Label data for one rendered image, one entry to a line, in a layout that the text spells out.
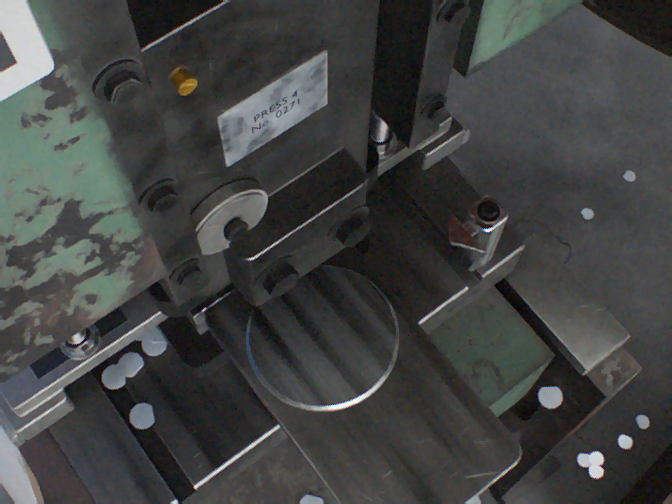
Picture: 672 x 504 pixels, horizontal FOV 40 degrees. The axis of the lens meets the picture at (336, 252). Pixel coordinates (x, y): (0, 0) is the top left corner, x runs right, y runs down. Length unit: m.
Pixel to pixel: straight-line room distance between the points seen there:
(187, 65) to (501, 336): 0.55
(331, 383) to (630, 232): 1.08
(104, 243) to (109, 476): 0.43
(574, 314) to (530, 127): 0.90
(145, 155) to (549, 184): 1.39
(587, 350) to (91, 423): 0.47
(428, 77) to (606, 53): 1.42
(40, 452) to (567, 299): 0.53
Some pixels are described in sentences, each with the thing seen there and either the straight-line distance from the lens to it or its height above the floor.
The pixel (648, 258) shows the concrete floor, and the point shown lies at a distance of 1.73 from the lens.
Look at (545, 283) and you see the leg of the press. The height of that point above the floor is 0.64.
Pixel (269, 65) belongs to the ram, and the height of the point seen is 1.11.
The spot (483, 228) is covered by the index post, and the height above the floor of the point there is 0.79.
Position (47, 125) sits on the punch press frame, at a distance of 0.34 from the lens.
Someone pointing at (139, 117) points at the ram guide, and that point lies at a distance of 0.38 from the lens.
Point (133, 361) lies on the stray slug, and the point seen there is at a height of 0.71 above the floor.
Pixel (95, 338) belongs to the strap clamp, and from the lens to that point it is 0.80.
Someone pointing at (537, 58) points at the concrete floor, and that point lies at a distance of 1.89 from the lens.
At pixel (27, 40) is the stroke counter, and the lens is 0.24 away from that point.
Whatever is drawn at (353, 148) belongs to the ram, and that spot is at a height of 0.96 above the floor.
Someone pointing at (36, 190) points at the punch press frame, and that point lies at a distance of 0.36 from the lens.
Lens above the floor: 1.50
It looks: 66 degrees down
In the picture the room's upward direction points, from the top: 1 degrees clockwise
